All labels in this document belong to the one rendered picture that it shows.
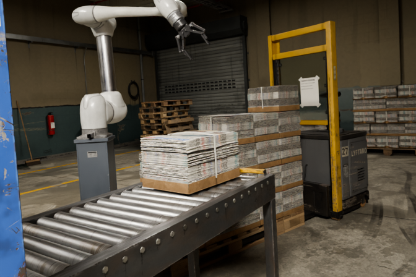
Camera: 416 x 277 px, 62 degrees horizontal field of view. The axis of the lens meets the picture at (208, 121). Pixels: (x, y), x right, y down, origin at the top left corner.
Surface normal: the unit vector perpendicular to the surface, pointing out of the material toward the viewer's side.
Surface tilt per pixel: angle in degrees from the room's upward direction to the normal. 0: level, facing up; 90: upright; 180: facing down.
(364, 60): 90
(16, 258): 90
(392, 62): 90
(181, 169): 90
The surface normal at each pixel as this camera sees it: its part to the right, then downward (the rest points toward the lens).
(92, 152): 0.05, 0.05
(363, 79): -0.56, 0.07
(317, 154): -0.78, 0.07
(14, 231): 0.83, -0.02
